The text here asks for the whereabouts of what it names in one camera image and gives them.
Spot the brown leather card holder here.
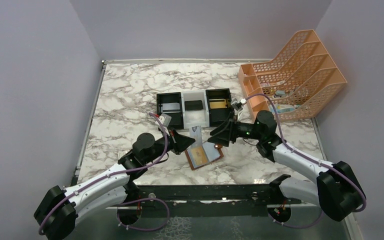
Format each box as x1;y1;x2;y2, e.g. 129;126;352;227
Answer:
185;142;224;171

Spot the blue grey credit card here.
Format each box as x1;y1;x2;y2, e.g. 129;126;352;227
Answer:
189;125;203;148

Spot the black and white card tray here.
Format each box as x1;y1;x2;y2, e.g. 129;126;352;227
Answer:
156;88;234;130

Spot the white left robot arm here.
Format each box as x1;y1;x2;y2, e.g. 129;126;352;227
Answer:
33;129;195;240

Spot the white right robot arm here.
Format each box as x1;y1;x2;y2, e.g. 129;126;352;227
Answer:
208;110;367;222

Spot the gold card in holder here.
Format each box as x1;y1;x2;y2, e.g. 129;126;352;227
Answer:
189;146;209;168

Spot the gold card in tray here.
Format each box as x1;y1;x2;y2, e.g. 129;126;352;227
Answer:
209;101;228;110

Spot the silver card in tray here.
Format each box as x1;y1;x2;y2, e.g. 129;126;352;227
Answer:
160;102;181;113

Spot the black card in tray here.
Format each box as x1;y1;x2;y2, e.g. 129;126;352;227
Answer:
184;100;204;111

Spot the orange plastic file organizer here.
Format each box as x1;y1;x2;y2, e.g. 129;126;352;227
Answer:
237;29;347;121

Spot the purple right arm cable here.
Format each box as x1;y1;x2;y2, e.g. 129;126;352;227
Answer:
239;94;368;229

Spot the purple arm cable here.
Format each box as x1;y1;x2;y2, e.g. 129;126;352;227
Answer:
239;94;368;229
37;111;171;236

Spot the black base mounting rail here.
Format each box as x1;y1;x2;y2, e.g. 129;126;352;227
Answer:
110;179;289;206

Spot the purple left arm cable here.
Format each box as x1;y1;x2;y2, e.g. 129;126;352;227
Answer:
37;111;171;236

